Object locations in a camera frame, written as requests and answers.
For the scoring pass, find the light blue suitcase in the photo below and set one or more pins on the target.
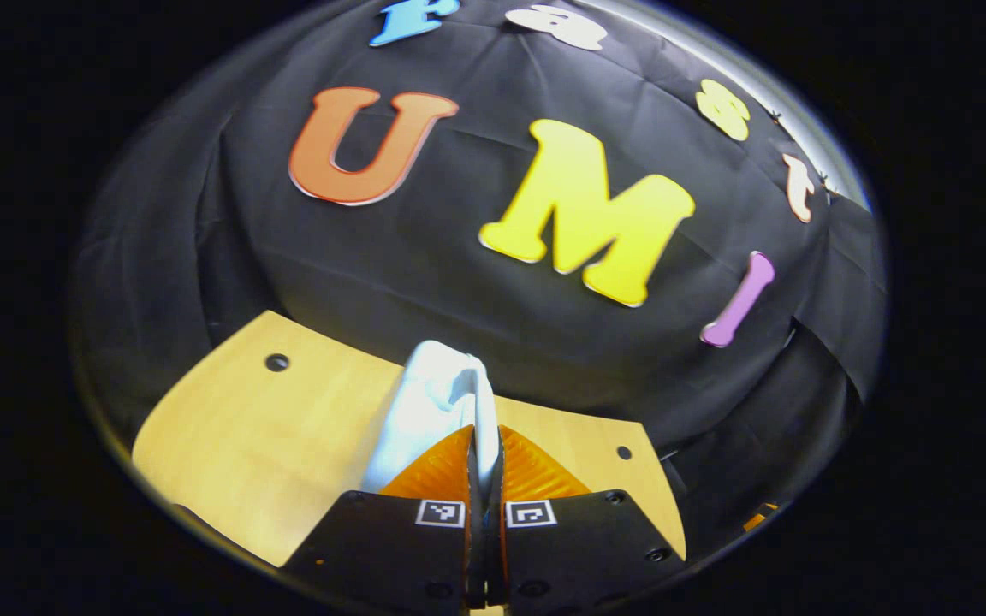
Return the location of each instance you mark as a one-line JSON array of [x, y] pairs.
[[424, 402]]

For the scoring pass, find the black backdrop cloth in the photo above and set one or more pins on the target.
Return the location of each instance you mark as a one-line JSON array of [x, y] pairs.
[[459, 299]]

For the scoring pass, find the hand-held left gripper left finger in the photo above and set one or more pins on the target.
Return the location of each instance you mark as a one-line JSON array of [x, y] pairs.
[[474, 556]]

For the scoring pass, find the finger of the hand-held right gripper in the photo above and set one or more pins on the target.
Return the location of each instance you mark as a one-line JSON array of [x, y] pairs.
[[758, 518]]

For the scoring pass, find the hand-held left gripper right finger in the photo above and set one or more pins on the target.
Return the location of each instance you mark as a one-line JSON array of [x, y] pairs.
[[497, 556]]

